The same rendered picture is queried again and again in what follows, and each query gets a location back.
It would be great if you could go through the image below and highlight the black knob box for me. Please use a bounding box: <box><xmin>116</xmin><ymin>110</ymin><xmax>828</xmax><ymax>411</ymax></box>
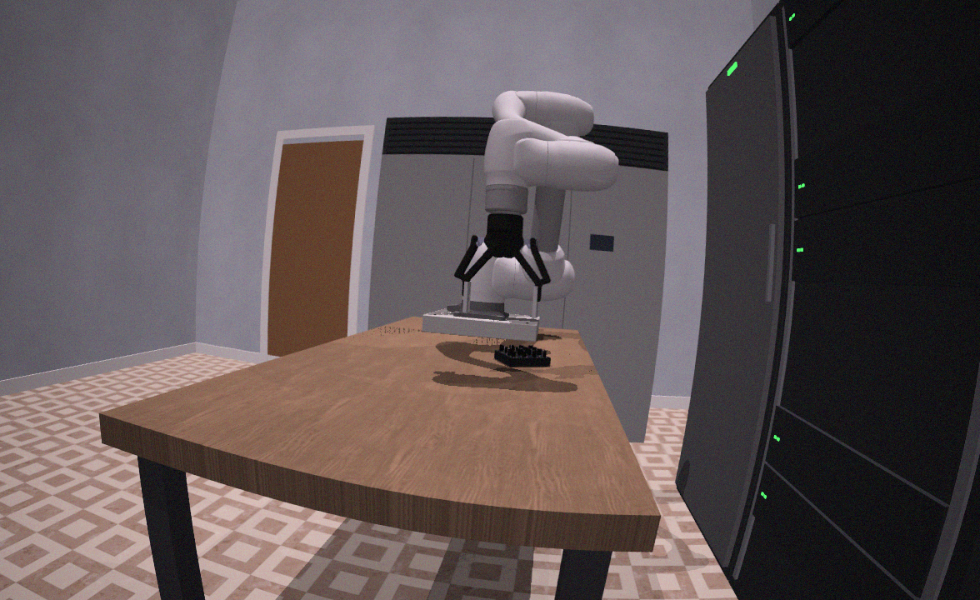
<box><xmin>494</xmin><ymin>345</ymin><xmax>551</xmax><ymax>367</ymax></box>

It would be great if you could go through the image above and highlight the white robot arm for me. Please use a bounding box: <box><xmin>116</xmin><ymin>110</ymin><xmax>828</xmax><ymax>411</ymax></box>
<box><xmin>447</xmin><ymin>91</ymin><xmax>618</xmax><ymax>321</ymax></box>

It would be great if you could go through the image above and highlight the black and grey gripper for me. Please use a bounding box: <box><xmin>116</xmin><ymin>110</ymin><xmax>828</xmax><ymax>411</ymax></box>
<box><xmin>454</xmin><ymin>213</ymin><xmax>551</xmax><ymax>318</ymax></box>

